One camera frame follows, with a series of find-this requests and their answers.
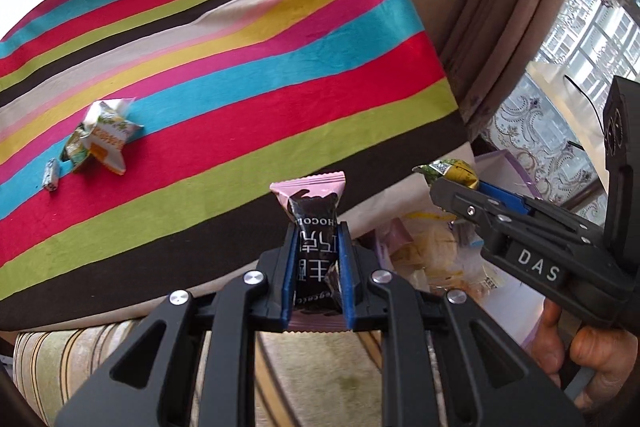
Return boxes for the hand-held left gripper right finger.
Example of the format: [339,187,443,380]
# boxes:
[339,224,586,427]

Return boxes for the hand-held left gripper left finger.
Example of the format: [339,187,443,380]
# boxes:
[54,222,301,427]

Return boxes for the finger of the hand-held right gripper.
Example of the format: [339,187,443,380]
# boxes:
[475,180,606,238]
[430,178,603,268]

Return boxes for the green yellow snack packet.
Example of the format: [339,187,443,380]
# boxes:
[412,159,478,190]

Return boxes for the clear bag of snacks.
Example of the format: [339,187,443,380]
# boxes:
[350,150,556,358]

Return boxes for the pink black chocolate packet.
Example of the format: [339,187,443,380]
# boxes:
[270,172,347,333]

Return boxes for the person's right hand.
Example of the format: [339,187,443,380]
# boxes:
[530,297,640,413]

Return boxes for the clear pale pastry packet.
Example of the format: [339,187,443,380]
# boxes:
[400,212,483,293]

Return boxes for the pink snack packet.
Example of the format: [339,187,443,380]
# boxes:
[372,218,416,268]

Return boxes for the white lace cloth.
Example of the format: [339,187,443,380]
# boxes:
[470,94,603,212]

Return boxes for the pale window ledge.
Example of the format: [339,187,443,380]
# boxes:
[522,61,616,180]

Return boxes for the striped colourful tablecloth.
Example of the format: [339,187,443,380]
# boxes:
[0,0,476,333]

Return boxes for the white orange snack packet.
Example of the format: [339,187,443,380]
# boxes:
[60,98,145,176]

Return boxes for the small silver candy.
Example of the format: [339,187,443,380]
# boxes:
[44,158,61,192]

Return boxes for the striped beige sofa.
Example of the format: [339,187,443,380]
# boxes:
[12,319,396,427]

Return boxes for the black cable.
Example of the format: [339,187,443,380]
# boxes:
[564,76,608,152]

